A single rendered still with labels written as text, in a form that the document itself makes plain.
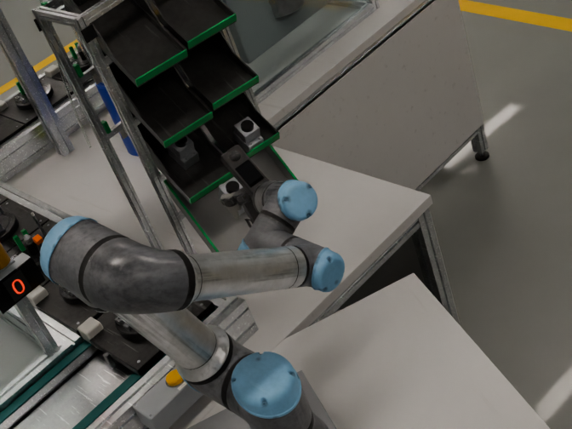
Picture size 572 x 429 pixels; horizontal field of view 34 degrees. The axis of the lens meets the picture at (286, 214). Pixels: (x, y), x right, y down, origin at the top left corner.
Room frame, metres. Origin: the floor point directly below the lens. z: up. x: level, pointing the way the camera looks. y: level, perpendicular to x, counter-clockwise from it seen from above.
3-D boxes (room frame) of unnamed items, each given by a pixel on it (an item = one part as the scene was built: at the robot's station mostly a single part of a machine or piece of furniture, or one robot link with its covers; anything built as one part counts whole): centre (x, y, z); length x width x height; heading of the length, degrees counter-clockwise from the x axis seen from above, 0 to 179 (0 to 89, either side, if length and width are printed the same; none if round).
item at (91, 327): (1.78, 0.53, 0.97); 0.05 x 0.05 x 0.04; 33
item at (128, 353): (1.75, 0.40, 0.96); 0.24 x 0.24 x 0.02; 33
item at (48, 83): (3.16, 0.69, 1.01); 0.24 x 0.24 x 0.13; 33
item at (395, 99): (3.14, -0.25, 0.43); 1.11 x 0.68 x 0.86; 123
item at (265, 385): (1.22, 0.15, 1.12); 0.13 x 0.12 x 0.14; 34
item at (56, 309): (1.96, 0.54, 1.01); 0.24 x 0.24 x 0.13; 33
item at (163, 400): (1.52, 0.35, 0.93); 0.21 x 0.07 x 0.06; 123
